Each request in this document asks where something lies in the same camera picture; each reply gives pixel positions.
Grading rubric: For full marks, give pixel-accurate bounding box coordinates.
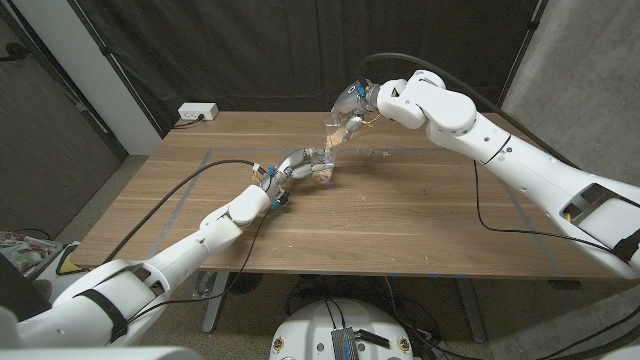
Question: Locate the black round floor object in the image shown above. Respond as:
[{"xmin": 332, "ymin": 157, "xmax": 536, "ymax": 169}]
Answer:
[{"xmin": 225, "ymin": 272, "xmax": 264, "ymax": 295}]

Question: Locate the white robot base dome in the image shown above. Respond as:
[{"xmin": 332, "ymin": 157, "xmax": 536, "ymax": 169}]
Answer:
[{"xmin": 268, "ymin": 298, "xmax": 415, "ymax": 360}]

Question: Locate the grey table leg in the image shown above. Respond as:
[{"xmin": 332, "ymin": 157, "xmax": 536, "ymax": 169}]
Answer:
[
  {"xmin": 454, "ymin": 277, "xmax": 487, "ymax": 344},
  {"xmin": 202, "ymin": 271, "xmax": 231, "ymax": 334}
]

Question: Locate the black power strip cable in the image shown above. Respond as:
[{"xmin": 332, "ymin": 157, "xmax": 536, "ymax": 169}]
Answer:
[{"xmin": 172, "ymin": 114, "xmax": 206, "ymax": 130}]

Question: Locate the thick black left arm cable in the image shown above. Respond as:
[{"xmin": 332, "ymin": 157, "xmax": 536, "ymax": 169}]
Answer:
[{"xmin": 101, "ymin": 158, "xmax": 264, "ymax": 266}]

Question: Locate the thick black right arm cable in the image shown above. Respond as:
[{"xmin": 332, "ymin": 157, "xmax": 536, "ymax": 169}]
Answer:
[{"xmin": 356, "ymin": 52, "xmax": 581, "ymax": 169}]

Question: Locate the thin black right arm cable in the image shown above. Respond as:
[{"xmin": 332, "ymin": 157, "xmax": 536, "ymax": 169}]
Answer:
[{"xmin": 472, "ymin": 158, "xmax": 614, "ymax": 253}]

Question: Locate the white power strip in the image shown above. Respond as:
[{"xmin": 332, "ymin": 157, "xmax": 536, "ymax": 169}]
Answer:
[{"xmin": 177, "ymin": 102, "xmax": 220, "ymax": 122}]

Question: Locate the black door handle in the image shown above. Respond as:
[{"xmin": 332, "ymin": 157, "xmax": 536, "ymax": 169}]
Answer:
[{"xmin": 0, "ymin": 42, "xmax": 32, "ymax": 64}]

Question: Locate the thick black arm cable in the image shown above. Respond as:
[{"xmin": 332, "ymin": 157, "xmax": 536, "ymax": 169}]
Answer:
[
  {"xmin": 101, "ymin": 158, "xmax": 264, "ymax": 266},
  {"xmin": 356, "ymin": 52, "xmax": 581, "ymax": 169}
]

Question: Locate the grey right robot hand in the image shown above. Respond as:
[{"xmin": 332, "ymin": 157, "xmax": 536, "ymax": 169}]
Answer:
[{"xmin": 330, "ymin": 81, "xmax": 384, "ymax": 144}]

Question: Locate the black backdrop curtain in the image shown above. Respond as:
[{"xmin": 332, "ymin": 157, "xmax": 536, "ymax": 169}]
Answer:
[{"xmin": 67, "ymin": 0, "xmax": 549, "ymax": 136}]

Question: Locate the black floor cable bundle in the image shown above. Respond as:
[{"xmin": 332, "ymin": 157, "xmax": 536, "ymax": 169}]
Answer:
[{"xmin": 283, "ymin": 273, "xmax": 396, "ymax": 317}]

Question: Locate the yellow and black object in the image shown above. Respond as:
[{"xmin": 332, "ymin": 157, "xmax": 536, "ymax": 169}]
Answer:
[{"xmin": 55, "ymin": 243, "xmax": 96, "ymax": 276}]

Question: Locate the black flat plate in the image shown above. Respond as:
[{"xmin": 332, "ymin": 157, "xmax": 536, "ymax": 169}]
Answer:
[{"xmin": 355, "ymin": 329, "xmax": 391, "ymax": 350}]

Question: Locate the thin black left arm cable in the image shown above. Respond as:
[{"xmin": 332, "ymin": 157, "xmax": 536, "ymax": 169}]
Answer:
[{"xmin": 124, "ymin": 207, "xmax": 275, "ymax": 324}]

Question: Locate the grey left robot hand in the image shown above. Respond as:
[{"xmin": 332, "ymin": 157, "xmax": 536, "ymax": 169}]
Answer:
[{"xmin": 259, "ymin": 147, "xmax": 336, "ymax": 204}]

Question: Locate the grey finned electronics box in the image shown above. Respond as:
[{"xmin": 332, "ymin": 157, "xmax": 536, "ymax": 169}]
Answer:
[{"xmin": 330, "ymin": 327, "xmax": 360, "ymax": 360}]

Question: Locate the grey tape outline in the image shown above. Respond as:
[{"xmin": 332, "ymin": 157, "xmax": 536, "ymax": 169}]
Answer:
[{"xmin": 144, "ymin": 146, "xmax": 566, "ymax": 266}]

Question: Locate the smaller clear plastic cup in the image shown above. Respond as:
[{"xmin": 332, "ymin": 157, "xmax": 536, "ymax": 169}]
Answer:
[{"xmin": 308, "ymin": 146, "xmax": 337, "ymax": 184}]

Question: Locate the dark brown door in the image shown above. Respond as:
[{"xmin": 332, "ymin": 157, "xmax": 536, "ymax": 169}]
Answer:
[{"xmin": 0, "ymin": 9, "xmax": 129, "ymax": 241}]

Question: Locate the person in dark clothes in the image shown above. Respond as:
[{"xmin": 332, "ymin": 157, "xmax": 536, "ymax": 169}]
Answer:
[{"xmin": 0, "ymin": 254, "xmax": 54, "ymax": 321}]

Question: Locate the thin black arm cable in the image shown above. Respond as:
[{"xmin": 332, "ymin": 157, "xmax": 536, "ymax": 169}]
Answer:
[
  {"xmin": 124, "ymin": 207, "xmax": 275, "ymax": 324},
  {"xmin": 472, "ymin": 158, "xmax": 614, "ymax": 253}
]

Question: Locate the brown sugar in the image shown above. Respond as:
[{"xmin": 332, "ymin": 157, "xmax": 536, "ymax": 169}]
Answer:
[{"xmin": 312, "ymin": 124, "xmax": 351, "ymax": 184}]

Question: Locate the colourful patterned cloth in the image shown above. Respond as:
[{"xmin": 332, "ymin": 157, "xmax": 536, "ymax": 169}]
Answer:
[{"xmin": 0, "ymin": 230, "xmax": 64, "ymax": 274}]

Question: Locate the black backdrop stand pole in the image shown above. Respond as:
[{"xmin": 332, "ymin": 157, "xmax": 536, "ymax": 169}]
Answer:
[
  {"xmin": 66, "ymin": 0, "xmax": 167, "ymax": 140},
  {"xmin": 493, "ymin": 0, "xmax": 550, "ymax": 114}
]

